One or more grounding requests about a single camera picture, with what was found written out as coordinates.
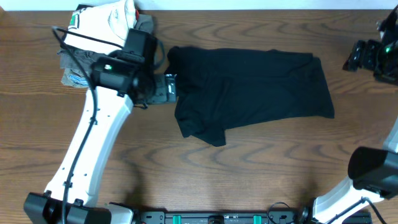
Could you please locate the white folded shirt top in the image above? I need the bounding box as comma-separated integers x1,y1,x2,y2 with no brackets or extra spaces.
65,0,137,54

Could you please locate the grey folded shirt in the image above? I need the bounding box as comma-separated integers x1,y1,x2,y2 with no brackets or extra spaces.
57,14,155,71

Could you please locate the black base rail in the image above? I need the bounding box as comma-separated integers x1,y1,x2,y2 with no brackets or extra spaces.
133,210,373,224

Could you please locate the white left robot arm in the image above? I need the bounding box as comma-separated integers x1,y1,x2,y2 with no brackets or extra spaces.
24,56,176,223

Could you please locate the black t-shirt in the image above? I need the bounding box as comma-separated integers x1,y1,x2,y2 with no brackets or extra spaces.
166,47,335,147

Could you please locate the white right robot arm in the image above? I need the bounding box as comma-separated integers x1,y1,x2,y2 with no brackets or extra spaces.
294,8,397,223

